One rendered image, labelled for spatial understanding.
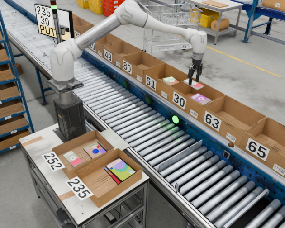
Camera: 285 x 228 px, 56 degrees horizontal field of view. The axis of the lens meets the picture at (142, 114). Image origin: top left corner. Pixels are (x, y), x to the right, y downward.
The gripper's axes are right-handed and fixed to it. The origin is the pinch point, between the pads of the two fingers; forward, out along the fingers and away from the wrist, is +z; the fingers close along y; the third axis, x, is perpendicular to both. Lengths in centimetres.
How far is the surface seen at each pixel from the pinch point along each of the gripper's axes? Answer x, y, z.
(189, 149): 31, 30, 38
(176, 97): -10.4, 8.0, 18.7
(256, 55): -138, -355, 115
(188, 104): 4.7, 7.8, 18.7
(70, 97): -41, 93, 4
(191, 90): -18.0, -20.9, 25.8
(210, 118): 29.3, 7.9, 18.2
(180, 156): 31, 40, 40
